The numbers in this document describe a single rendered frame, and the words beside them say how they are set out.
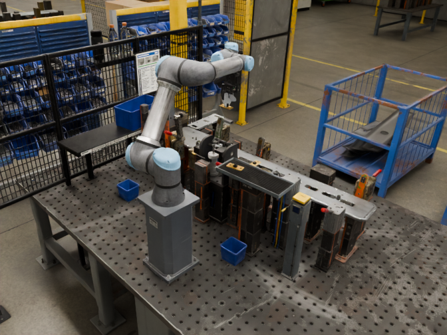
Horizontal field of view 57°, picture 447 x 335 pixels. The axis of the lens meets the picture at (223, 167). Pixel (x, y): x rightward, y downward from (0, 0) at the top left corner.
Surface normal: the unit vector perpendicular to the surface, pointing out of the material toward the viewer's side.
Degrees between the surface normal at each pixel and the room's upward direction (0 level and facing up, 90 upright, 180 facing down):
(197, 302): 0
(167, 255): 90
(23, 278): 0
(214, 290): 0
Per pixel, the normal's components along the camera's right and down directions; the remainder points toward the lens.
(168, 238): 0.01, 0.50
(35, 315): 0.04, -0.87
